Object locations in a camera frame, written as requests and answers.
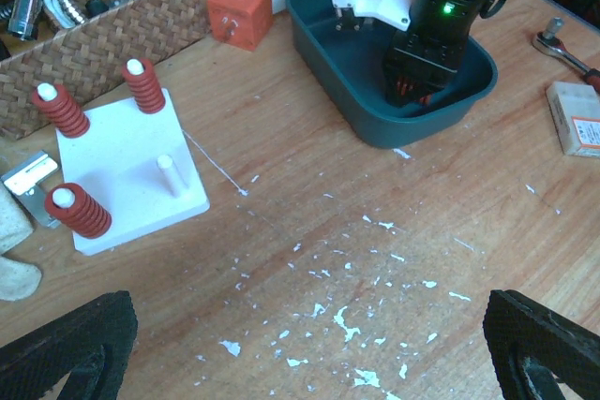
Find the metal bracket clip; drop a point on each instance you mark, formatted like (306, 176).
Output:
(24, 183)

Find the small red box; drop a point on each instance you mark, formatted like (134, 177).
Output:
(240, 23)

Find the large red spring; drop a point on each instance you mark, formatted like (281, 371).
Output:
(143, 84)
(78, 210)
(60, 108)

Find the red handled ratchet wrench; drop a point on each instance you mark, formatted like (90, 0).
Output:
(547, 42)

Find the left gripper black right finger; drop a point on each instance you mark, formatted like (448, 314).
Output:
(534, 349)

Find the white peg fixture board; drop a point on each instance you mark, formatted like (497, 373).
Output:
(138, 167)

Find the woven wicker basket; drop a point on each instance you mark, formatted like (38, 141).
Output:
(88, 59)

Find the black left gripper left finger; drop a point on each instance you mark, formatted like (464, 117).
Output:
(89, 347)

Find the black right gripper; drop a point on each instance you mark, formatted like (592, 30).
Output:
(423, 60)

